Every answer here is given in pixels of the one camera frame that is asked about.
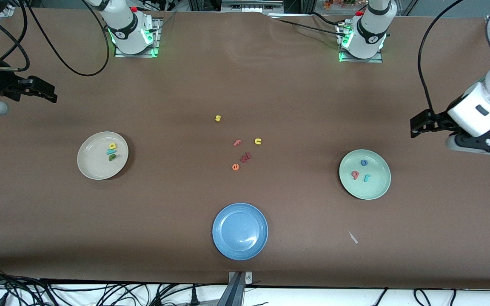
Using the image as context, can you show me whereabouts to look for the pale green round plate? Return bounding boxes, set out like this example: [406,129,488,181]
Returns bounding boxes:
[339,149,392,200]

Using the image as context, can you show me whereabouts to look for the beige round plate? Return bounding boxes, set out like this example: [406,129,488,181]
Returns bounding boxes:
[77,131,129,180]

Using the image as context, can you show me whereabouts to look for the brown table cover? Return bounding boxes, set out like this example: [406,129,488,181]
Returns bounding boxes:
[0,11,490,290]

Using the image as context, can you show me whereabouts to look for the blue round plate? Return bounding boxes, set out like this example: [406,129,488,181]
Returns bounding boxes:
[212,203,269,261]

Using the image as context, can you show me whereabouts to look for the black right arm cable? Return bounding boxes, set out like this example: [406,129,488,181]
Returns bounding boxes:
[0,0,110,77]

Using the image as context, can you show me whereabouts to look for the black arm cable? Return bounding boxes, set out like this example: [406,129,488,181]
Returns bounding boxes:
[0,0,110,77]
[417,0,467,115]

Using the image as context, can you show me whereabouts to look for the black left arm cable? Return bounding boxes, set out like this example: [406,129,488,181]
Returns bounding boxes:
[417,0,467,115]

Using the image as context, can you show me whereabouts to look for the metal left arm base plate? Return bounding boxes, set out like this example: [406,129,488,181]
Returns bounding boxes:
[338,23,384,63]

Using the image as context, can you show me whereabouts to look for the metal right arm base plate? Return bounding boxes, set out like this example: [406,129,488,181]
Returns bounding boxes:
[114,17,161,58]

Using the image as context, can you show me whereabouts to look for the black cable on table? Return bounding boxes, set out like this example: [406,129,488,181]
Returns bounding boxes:
[266,12,352,39]

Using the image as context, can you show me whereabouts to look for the thin black hanging cable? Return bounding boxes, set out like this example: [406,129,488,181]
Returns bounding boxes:
[372,288,389,306]

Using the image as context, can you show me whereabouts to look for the grey metal equipment frame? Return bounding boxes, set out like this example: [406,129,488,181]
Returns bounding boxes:
[222,0,284,12]

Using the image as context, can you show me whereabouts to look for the grey metal table bracket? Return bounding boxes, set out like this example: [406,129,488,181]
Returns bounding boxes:
[217,271,253,306]

